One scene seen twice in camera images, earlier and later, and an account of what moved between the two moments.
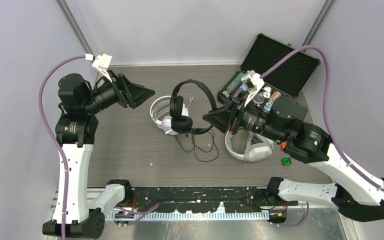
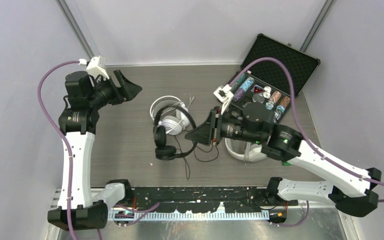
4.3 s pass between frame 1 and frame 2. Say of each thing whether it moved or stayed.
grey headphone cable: stayed
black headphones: moved
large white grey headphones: stayed
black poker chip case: stayed
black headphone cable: moved
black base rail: stayed
